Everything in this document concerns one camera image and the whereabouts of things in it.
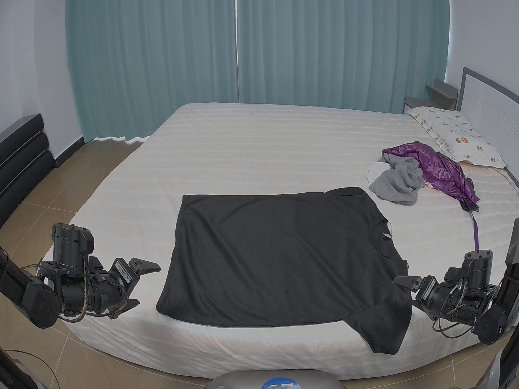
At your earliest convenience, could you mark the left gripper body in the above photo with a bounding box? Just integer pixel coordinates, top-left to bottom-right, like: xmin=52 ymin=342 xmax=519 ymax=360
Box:
xmin=86 ymin=258 xmax=141 ymax=318

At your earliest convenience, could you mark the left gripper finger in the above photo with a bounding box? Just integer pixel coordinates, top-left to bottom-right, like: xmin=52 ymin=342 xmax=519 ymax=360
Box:
xmin=129 ymin=259 xmax=162 ymax=278

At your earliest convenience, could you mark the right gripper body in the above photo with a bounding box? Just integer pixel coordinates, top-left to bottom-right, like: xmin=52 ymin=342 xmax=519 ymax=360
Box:
xmin=415 ymin=276 xmax=455 ymax=321

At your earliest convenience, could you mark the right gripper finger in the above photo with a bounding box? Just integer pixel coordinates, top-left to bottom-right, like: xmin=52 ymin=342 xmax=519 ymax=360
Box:
xmin=392 ymin=276 xmax=425 ymax=295

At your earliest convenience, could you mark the black T-shirt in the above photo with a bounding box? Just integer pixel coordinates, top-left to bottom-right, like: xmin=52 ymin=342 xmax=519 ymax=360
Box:
xmin=156 ymin=187 xmax=413 ymax=356

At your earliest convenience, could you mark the bed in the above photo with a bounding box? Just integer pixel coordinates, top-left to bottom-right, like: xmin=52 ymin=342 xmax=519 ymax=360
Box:
xmin=65 ymin=67 xmax=519 ymax=380

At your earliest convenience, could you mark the grey garment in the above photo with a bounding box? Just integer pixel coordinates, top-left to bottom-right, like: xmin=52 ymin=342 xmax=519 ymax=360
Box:
xmin=368 ymin=153 xmax=422 ymax=206

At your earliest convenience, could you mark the white garment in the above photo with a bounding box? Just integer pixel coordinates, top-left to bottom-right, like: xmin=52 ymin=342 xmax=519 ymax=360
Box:
xmin=367 ymin=162 xmax=390 ymax=183

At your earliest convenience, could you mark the purple satin garment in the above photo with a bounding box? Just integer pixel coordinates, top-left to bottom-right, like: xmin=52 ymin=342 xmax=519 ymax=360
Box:
xmin=382 ymin=142 xmax=481 ymax=249

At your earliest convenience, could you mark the white printed pillow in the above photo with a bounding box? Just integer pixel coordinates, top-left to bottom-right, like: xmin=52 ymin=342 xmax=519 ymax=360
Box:
xmin=407 ymin=106 xmax=508 ymax=169

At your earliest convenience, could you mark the black chest of drawers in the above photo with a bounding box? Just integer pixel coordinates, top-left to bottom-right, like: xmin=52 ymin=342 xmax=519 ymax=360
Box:
xmin=0 ymin=114 xmax=56 ymax=228

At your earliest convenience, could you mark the grey bedside table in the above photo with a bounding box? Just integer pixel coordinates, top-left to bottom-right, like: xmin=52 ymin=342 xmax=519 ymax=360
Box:
xmin=405 ymin=78 xmax=459 ymax=114

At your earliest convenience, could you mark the blue-green curtain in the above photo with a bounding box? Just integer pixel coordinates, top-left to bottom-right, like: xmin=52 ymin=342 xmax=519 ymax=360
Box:
xmin=65 ymin=0 xmax=240 ymax=142
xmin=235 ymin=0 xmax=451 ymax=114

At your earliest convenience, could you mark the black cable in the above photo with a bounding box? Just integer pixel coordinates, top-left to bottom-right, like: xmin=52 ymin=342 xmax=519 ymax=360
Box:
xmin=432 ymin=316 xmax=476 ymax=339
xmin=0 ymin=349 xmax=54 ymax=389
xmin=57 ymin=298 xmax=141 ymax=322

